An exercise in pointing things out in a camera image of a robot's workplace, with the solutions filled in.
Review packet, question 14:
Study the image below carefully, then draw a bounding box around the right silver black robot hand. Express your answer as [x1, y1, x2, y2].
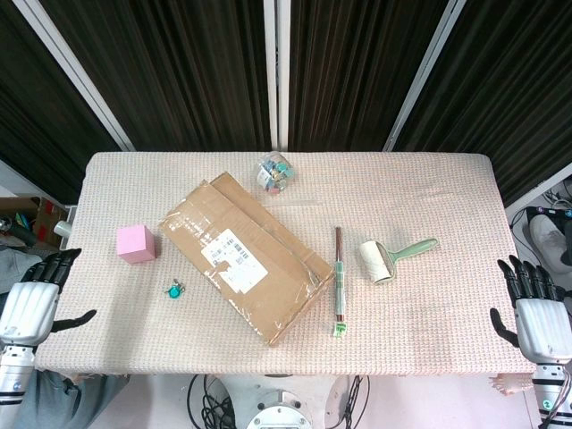
[489, 255, 572, 364]

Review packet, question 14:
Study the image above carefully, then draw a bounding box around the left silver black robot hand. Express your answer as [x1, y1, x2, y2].
[0, 248, 98, 348]

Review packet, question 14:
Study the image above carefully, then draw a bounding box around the brown cardboard shipping box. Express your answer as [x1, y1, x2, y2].
[156, 172, 336, 348]

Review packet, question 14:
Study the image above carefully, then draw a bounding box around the metal robot base column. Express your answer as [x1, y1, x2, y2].
[246, 389, 316, 429]

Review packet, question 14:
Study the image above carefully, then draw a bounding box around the open brown floor carton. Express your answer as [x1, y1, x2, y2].
[0, 196, 68, 249]

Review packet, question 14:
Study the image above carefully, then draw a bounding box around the black electronic device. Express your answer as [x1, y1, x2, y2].
[526, 206, 565, 224]

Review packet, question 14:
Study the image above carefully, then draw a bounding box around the pink foam cube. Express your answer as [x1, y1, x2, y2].
[115, 224, 157, 265]

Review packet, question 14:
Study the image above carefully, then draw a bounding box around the black pleated curtain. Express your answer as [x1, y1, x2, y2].
[38, 0, 273, 152]
[395, 0, 572, 207]
[288, 0, 450, 152]
[0, 0, 122, 205]

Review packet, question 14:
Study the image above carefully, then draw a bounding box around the wrapped brown chopsticks pair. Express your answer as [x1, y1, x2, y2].
[332, 226, 348, 323]

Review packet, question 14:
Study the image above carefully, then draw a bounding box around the clear jar of binder clips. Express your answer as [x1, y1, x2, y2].
[257, 150, 297, 195]

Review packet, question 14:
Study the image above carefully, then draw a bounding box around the white frame post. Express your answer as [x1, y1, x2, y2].
[505, 161, 572, 211]
[262, 0, 290, 152]
[383, 0, 466, 152]
[12, 0, 136, 152]
[0, 158, 86, 211]

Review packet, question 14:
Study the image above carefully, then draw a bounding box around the green handled lint roller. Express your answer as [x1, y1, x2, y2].
[359, 237, 440, 286]

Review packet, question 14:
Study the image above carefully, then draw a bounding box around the black braided cable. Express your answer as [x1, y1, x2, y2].
[341, 374, 372, 429]

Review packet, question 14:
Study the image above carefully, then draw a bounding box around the black cable bundle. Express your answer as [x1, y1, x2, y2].
[186, 374, 236, 429]

